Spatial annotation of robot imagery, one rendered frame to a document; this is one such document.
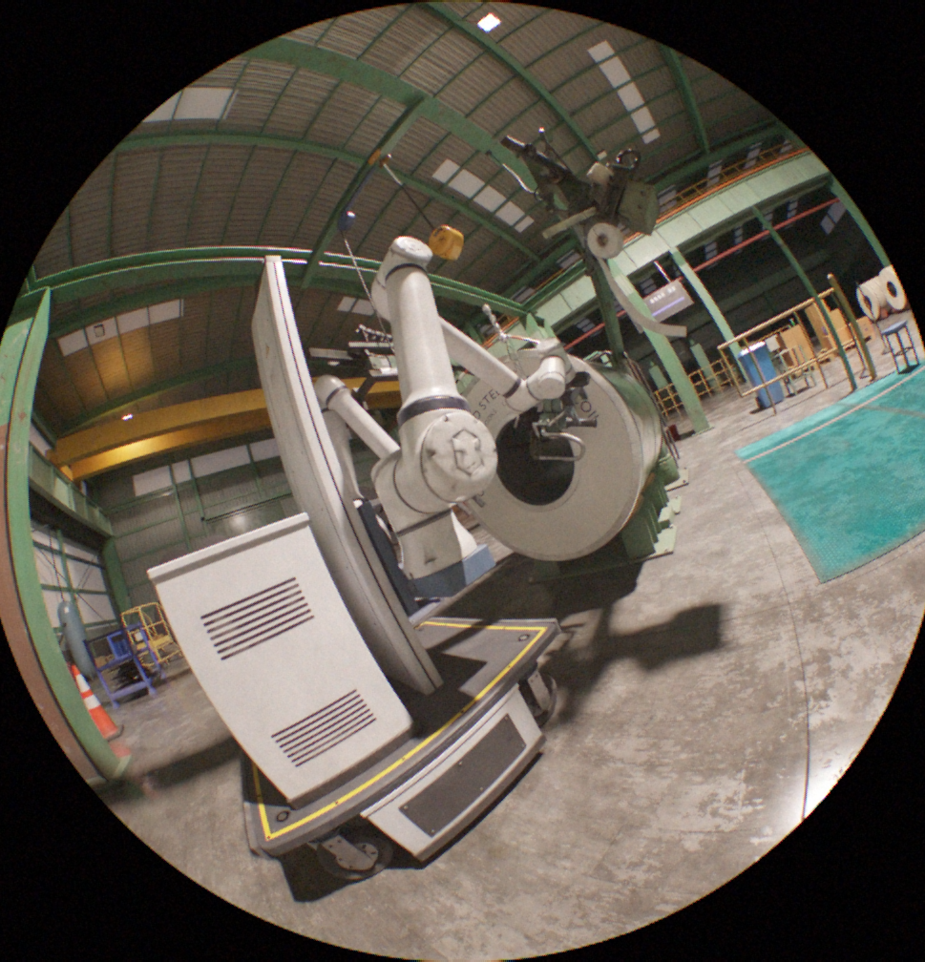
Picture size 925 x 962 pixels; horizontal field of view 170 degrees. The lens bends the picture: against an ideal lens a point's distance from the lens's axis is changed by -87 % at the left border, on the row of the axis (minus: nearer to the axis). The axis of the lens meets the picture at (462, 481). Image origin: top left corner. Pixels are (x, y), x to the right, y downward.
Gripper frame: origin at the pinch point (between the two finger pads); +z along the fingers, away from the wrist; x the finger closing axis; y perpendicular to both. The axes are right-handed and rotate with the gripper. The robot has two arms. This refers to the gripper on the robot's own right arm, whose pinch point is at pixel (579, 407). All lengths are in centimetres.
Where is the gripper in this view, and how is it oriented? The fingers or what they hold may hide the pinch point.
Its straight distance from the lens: 128.8
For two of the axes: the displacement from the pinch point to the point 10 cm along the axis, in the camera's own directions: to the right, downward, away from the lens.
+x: -4.1, 8.6, -2.9
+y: -7.1, -1.1, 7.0
